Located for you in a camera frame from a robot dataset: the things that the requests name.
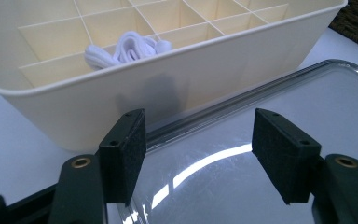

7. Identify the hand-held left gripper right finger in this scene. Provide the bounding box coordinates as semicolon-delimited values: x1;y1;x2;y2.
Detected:
251;107;358;224

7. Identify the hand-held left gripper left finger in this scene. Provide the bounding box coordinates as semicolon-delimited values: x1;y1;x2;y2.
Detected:
48;108;147;224

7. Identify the clear box lid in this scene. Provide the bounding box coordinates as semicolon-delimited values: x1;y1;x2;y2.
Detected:
116;58;358;224

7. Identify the white sock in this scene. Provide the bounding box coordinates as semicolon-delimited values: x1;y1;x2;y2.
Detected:
83;30;173;72

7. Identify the cream divided storage box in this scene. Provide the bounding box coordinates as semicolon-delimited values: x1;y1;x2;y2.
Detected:
0;0;350;154

